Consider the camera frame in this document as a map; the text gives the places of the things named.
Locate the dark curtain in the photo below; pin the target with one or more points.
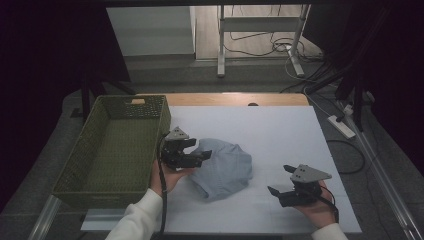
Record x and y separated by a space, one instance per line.
400 66
40 66

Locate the white partition panel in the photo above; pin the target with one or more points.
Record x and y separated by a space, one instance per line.
150 30

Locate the green woven basket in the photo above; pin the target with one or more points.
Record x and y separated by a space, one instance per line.
113 156

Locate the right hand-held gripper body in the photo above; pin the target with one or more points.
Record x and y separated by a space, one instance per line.
305 193

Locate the white metal desk frame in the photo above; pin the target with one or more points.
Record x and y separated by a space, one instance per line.
260 24

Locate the black metal stand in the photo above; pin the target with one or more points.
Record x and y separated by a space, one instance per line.
358 106
85 100

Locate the white power strip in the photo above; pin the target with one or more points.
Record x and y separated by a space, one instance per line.
341 127

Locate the metal floor rail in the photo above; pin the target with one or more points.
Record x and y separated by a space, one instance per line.
45 216
393 196

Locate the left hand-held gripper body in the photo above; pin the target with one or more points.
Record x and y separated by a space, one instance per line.
176 156

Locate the light blue tank top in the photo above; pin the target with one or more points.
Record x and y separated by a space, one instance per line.
223 170

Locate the person's right hand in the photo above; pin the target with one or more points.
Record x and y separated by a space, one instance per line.
320 211

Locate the person's left hand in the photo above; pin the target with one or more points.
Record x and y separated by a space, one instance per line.
166 180

